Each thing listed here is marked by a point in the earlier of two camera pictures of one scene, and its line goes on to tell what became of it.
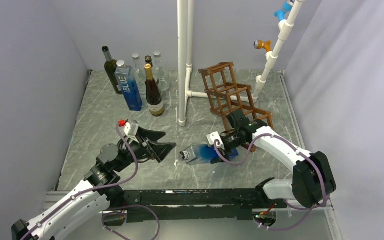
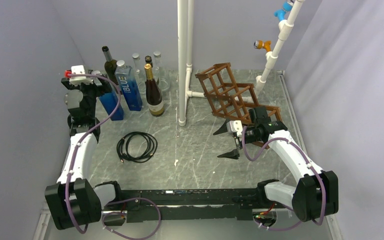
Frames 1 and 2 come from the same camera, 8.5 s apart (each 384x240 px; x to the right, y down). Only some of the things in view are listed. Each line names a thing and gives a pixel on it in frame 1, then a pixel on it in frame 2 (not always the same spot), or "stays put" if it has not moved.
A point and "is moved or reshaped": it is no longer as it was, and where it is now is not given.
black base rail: [223, 204] stays put
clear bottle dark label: [161, 76] stays put
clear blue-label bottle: [202, 154] to [109, 102]
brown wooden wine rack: [228, 98] is moved or reshaped
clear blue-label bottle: [126, 79] stays put
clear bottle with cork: [139, 74] stays put
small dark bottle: [148, 60] stays put
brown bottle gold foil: [154, 97] stays put
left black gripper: [159, 150] to [99, 90]
